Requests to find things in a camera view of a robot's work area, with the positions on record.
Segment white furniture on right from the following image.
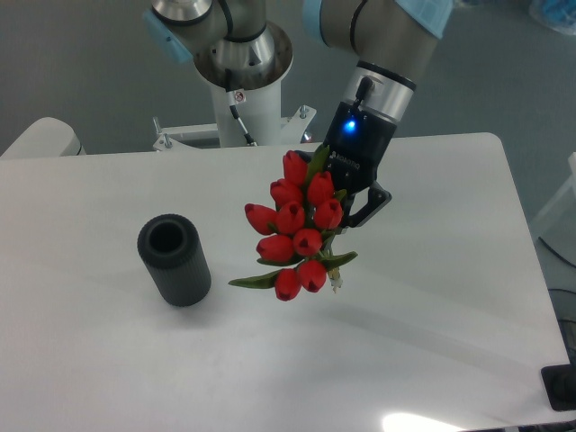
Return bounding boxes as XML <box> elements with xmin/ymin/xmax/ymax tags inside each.
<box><xmin>528</xmin><ymin>153</ymin><xmax>575</xmax><ymax>268</ymax></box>

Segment blue plastic bag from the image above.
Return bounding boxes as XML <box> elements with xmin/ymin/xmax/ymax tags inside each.
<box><xmin>528</xmin><ymin>0</ymin><xmax>575</xmax><ymax>35</ymax></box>

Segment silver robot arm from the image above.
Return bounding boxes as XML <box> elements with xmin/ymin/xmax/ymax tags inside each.
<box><xmin>143</xmin><ymin>0</ymin><xmax>454</xmax><ymax>228</ymax></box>

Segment black device at table edge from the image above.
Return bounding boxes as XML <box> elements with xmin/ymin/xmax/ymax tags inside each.
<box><xmin>541</xmin><ymin>364</ymin><xmax>575</xmax><ymax>412</ymax></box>

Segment red tulip bouquet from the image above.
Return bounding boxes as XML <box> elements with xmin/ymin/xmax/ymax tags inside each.
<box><xmin>229</xmin><ymin>145</ymin><xmax>357</xmax><ymax>302</ymax></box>

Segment white chair on left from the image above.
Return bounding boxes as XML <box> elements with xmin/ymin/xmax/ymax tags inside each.
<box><xmin>1</xmin><ymin>117</ymin><xmax>86</xmax><ymax>160</ymax></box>

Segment black ribbed cylindrical vase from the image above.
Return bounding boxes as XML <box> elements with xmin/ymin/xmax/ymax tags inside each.
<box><xmin>137</xmin><ymin>214</ymin><xmax>212</xmax><ymax>307</ymax></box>

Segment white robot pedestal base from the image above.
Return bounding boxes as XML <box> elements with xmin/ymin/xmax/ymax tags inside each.
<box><xmin>153</xmin><ymin>22</ymin><xmax>317</xmax><ymax>151</ymax></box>

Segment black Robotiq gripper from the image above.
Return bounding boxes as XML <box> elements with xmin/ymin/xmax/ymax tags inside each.
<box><xmin>323</xmin><ymin>102</ymin><xmax>396</xmax><ymax>234</ymax></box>

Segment black cable on pedestal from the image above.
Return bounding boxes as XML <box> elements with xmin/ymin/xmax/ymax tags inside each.
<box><xmin>223</xmin><ymin>67</ymin><xmax>258</xmax><ymax>148</ymax></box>

